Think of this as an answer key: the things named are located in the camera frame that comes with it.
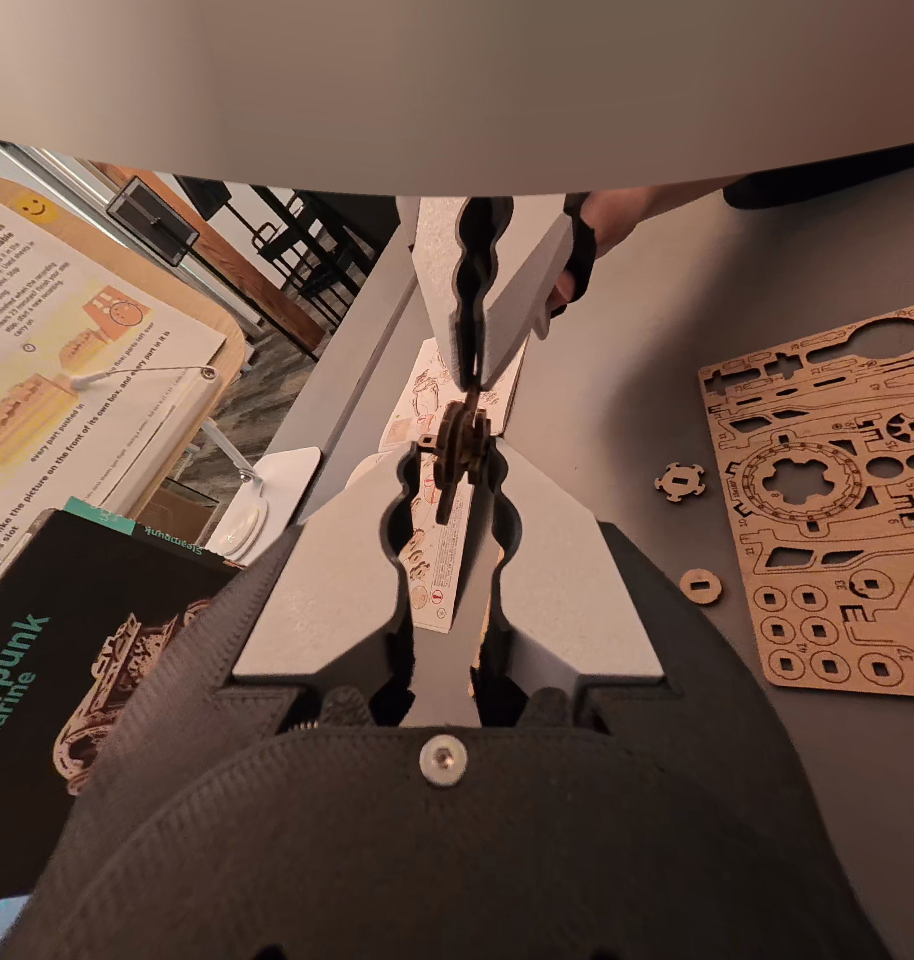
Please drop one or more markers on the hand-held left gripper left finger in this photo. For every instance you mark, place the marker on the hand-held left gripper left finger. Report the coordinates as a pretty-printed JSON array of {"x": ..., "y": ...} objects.
[{"x": 329, "y": 600}]

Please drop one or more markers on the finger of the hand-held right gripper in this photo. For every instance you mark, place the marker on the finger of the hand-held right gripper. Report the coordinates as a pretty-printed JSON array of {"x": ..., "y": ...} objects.
[
  {"x": 436, "y": 262},
  {"x": 528, "y": 285}
]

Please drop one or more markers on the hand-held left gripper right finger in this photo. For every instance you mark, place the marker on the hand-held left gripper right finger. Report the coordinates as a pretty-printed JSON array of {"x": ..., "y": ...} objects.
[{"x": 569, "y": 600}]

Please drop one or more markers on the wooden gear assembly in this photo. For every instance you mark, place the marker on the wooden gear assembly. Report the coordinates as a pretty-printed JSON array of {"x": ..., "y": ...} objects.
[{"x": 457, "y": 442}]

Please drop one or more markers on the model instruction booklet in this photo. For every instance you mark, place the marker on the model instruction booklet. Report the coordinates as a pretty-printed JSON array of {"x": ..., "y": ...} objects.
[{"x": 419, "y": 397}]

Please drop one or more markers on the laser-cut wooden parts sheet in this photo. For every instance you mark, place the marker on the laser-cut wooden parts sheet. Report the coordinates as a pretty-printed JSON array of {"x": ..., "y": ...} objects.
[{"x": 824, "y": 536}]

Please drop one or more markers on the black model kit box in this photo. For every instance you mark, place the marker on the black model kit box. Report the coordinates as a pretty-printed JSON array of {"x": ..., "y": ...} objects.
[{"x": 36, "y": 600}]

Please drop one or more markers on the round slotted wooden washer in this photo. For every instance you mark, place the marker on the round slotted wooden washer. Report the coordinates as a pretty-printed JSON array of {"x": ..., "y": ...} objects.
[{"x": 689, "y": 590}]

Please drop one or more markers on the black chair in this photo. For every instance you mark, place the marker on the black chair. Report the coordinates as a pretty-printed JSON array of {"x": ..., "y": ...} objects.
[{"x": 314, "y": 240}]

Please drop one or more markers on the white stand base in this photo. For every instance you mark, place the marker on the white stand base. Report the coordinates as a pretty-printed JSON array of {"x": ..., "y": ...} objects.
[{"x": 292, "y": 480}]

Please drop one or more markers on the small notched wooden gear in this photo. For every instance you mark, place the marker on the small notched wooden gear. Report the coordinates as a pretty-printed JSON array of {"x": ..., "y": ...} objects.
[{"x": 663, "y": 480}]

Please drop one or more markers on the wooden ledge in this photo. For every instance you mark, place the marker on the wooden ledge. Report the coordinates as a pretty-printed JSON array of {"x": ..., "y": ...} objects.
[{"x": 239, "y": 277}]

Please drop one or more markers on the black framed box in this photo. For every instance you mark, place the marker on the black framed box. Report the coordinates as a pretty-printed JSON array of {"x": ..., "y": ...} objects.
[
  {"x": 153, "y": 221},
  {"x": 201, "y": 196}
]

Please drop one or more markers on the printed task instruction sheet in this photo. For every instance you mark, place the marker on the printed task instruction sheet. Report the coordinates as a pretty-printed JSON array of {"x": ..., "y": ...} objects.
[{"x": 89, "y": 337}]

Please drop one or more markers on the yellow smiley sticker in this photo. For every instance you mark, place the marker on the yellow smiley sticker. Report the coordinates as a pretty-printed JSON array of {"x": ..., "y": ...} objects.
[{"x": 36, "y": 206}]

